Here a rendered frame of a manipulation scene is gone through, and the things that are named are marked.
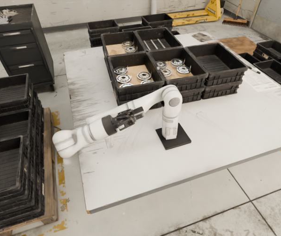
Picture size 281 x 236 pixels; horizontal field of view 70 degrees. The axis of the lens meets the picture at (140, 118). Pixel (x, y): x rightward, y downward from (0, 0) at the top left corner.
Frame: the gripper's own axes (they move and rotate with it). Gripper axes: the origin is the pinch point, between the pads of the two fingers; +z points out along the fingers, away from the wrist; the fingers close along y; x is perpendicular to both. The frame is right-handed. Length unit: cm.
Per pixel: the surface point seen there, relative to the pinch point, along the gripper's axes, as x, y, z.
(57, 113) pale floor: 17, 162, -96
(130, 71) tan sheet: -4, 81, 2
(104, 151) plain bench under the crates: 24.4, 32.2, -29.1
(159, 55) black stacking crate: -6, 89, 28
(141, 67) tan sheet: -4, 86, 11
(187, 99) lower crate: 26, 63, 32
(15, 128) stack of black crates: 3, 95, -106
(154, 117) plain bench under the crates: 26, 54, 5
